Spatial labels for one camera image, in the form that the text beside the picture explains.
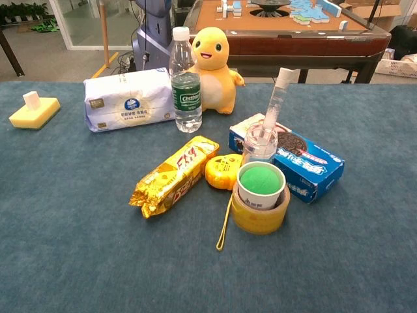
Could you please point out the yellow sponge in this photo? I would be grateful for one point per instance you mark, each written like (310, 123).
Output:
(36, 117)

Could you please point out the white paper cup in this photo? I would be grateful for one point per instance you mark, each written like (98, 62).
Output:
(257, 200)

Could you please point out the wooden pole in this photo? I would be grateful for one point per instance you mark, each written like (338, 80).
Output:
(105, 32)

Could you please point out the clear glass test tube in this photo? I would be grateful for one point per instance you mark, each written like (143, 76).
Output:
(277, 98)

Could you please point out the gold biscuit package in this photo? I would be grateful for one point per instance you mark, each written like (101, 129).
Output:
(176, 176)

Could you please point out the white blue mahjong tile stack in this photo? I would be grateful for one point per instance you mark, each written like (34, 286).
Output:
(236, 9)

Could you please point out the brown mahjong table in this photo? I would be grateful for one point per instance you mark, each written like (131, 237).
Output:
(293, 42)

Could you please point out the yellow tape roll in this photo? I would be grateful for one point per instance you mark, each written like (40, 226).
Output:
(257, 221)

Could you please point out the clear glass jar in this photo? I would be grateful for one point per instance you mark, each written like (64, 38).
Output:
(251, 150)

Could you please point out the black round table centre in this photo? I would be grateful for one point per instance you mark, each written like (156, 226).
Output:
(270, 6)

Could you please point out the small white block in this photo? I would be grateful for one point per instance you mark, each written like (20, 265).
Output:
(31, 100)

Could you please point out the blue felt table mat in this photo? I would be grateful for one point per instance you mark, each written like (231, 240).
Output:
(97, 244)

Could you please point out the yellow plush dinosaur toy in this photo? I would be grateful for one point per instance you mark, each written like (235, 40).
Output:
(215, 88)

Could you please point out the green cloth on floor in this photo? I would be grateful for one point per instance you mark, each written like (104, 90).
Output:
(45, 26)

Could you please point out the cardboard box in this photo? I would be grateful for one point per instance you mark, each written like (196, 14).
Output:
(387, 13)

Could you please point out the dark table leg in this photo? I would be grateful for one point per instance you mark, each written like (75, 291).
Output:
(11, 55)

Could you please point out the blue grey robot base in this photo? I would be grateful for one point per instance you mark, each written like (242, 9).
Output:
(153, 42)

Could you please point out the black bag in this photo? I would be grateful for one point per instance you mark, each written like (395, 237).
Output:
(404, 39)

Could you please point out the white plastic basket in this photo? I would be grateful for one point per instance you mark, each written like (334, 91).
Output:
(395, 68)

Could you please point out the blue mahjong tile pile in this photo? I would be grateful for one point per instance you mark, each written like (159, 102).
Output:
(309, 13)

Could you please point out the white tissue pack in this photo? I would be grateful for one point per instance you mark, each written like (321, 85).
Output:
(130, 98)

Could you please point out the blue cookie box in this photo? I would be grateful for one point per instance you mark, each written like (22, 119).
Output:
(312, 166)

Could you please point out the clear water bottle green label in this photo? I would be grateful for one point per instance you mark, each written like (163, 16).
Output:
(185, 98)

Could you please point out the potted green plants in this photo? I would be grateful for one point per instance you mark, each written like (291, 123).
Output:
(23, 11)

